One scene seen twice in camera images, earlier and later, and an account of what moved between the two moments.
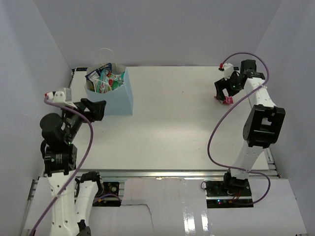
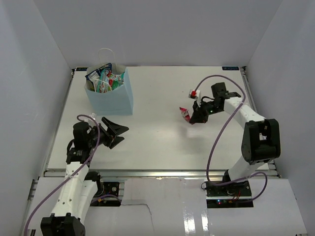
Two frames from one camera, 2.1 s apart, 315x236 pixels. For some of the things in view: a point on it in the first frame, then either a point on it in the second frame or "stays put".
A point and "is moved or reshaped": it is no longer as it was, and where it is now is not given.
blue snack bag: (93, 76) stays put
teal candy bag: (108, 81) stays put
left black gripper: (96, 108) to (115, 129)
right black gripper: (222, 83) to (199, 116)
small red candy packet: (228, 100) is moved or reshaped
